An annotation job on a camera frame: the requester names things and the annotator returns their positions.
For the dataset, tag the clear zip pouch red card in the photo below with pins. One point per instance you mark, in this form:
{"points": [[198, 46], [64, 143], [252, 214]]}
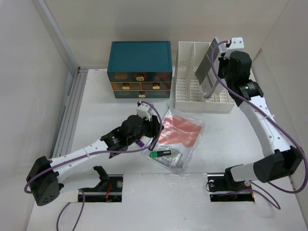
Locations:
{"points": [[181, 134]]}

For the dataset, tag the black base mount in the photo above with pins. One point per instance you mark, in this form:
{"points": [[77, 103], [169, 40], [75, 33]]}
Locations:
{"points": [[223, 188], [104, 188]]}

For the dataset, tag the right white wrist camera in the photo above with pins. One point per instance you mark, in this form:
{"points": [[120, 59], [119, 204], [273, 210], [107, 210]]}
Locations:
{"points": [[236, 43]]}

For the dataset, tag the aluminium rail frame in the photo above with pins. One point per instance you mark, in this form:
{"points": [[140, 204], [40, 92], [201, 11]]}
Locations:
{"points": [[63, 140]]}

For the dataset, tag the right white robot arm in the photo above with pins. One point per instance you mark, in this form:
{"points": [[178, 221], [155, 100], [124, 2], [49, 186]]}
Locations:
{"points": [[281, 158]]}

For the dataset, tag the green black highlighter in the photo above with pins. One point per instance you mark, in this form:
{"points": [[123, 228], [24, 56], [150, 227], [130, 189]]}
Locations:
{"points": [[160, 153]]}

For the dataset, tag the purple black highlighter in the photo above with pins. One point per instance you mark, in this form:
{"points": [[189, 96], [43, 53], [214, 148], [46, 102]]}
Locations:
{"points": [[140, 143]]}

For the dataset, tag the teal drawer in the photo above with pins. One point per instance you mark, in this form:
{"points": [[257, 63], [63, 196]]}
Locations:
{"points": [[140, 76], [142, 93]]}

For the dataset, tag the middle right orange drawer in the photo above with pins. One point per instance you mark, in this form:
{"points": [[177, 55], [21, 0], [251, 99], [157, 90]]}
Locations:
{"points": [[156, 85]]}

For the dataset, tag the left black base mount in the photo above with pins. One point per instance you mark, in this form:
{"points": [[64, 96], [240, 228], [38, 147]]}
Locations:
{"points": [[104, 188]]}

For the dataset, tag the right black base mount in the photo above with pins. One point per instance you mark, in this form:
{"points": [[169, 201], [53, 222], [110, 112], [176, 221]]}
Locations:
{"points": [[223, 188]]}

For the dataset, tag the yellow drawer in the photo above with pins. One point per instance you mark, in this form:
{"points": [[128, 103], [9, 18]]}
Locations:
{"points": [[126, 85]]}

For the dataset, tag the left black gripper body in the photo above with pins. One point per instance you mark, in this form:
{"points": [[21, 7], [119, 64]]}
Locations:
{"points": [[148, 128]]}

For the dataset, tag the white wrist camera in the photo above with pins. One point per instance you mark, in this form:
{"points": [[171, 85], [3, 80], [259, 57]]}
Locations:
{"points": [[236, 43], [144, 110]]}

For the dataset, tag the white four-slot file rack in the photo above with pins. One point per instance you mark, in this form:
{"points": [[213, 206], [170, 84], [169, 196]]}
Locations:
{"points": [[188, 92]]}

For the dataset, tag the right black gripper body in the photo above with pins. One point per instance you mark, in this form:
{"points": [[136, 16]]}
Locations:
{"points": [[223, 72]]}

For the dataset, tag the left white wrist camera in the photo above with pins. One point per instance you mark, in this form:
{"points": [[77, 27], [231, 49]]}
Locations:
{"points": [[144, 110]]}

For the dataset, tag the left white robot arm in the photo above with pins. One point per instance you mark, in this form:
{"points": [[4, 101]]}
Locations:
{"points": [[48, 178]]}

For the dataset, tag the teal desktop drawer cabinet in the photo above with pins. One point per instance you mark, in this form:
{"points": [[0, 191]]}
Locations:
{"points": [[140, 56]]}

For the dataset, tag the grey spiral setup guide booklet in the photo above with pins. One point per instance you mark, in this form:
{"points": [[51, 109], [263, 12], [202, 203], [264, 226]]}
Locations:
{"points": [[205, 75]]}

